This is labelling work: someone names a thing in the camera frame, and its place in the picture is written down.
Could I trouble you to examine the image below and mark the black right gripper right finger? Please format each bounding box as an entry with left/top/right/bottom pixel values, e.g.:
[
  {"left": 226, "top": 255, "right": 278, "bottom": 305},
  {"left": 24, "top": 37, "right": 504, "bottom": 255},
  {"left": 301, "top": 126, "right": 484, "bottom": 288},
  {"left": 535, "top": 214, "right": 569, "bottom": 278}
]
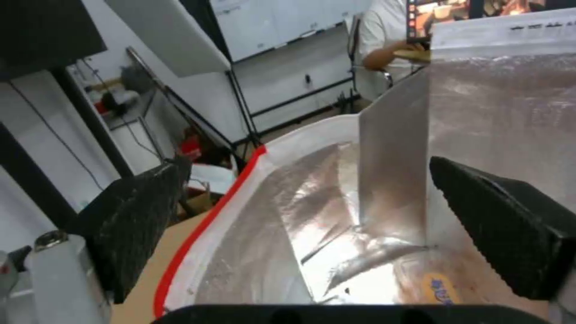
[{"left": 428, "top": 156, "right": 576, "bottom": 301}]

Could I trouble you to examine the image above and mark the black monitor back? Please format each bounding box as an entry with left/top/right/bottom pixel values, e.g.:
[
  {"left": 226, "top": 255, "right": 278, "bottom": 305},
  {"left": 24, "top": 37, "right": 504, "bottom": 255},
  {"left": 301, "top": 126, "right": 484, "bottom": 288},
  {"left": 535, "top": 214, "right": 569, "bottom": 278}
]
[{"left": 0, "top": 0, "right": 109, "bottom": 81}]

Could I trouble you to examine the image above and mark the person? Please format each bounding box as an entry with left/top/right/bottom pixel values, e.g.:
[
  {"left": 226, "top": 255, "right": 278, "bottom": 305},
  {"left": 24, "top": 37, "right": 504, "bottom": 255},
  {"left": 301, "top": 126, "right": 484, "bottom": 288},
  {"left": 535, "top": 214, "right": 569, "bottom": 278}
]
[{"left": 354, "top": 0, "right": 434, "bottom": 102}]

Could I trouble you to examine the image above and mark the computer monitor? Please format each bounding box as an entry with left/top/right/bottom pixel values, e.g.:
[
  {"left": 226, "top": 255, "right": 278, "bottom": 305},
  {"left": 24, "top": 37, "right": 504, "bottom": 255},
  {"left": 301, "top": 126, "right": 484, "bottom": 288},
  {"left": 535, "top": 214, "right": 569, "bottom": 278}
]
[{"left": 404, "top": 0, "right": 576, "bottom": 45}]

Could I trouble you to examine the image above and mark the brown cardboard box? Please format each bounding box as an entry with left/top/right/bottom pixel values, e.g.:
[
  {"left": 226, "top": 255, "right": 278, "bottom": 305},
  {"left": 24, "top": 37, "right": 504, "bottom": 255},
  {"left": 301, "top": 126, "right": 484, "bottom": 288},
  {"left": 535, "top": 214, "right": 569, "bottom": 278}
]
[{"left": 182, "top": 182, "right": 221, "bottom": 216}]

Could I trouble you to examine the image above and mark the silver foil takeout bag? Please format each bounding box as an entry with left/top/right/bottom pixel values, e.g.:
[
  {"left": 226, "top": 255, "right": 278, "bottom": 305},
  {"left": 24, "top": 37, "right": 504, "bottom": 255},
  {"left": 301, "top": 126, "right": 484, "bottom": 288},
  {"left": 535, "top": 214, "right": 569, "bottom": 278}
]
[{"left": 152, "top": 9, "right": 576, "bottom": 320}]

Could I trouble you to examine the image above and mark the white cabinet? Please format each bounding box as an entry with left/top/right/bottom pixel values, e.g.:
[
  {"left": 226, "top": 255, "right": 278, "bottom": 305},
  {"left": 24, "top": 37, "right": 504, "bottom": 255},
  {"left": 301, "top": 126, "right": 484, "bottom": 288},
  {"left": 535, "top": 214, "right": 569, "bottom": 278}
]
[{"left": 211, "top": 0, "right": 374, "bottom": 63}]

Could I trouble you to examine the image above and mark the person's hand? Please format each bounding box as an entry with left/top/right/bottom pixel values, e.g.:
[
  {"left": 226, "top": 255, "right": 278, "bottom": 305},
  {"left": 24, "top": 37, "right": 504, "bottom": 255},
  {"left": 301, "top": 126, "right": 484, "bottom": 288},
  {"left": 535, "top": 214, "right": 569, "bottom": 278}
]
[{"left": 391, "top": 37, "right": 432, "bottom": 54}]

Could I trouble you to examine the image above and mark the red container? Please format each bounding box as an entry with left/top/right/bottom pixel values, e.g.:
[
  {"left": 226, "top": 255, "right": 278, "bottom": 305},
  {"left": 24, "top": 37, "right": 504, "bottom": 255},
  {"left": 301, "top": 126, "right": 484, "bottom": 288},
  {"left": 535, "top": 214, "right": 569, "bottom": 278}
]
[{"left": 179, "top": 139, "right": 204, "bottom": 162}]

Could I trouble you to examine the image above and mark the orange wrapper trash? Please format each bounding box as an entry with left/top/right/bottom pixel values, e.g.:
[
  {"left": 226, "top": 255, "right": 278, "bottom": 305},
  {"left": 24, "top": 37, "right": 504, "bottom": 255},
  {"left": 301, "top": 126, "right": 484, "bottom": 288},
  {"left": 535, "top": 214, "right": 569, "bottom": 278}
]
[{"left": 422, "top": 272, "right": 464, "bottom": 306}]

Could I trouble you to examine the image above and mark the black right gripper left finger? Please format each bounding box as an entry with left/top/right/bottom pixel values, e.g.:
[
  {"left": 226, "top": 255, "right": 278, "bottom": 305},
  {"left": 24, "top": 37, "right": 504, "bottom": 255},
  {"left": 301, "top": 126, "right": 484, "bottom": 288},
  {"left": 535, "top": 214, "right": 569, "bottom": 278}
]
[{"left": 26, "top": 157, "right": 194, "bottom": 324}]

